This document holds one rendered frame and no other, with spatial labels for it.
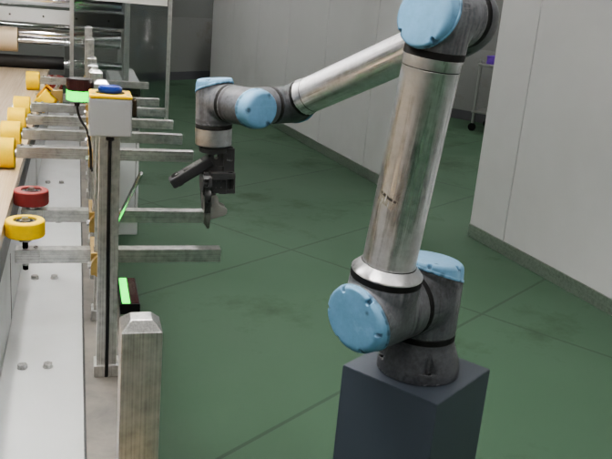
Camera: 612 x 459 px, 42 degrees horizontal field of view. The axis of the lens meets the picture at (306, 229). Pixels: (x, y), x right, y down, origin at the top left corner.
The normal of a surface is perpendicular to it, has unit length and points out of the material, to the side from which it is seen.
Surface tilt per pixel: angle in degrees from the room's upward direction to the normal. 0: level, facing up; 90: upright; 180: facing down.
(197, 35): 90
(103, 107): 90
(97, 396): 0
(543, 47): 90
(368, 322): 95
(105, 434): 0
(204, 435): 0
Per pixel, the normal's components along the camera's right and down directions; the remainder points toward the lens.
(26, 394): 0.08, -0.95
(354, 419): -0.62, 0.17
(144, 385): 0.26, 0.29
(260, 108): 0.66, 0.25
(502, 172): -0.93, 0.03
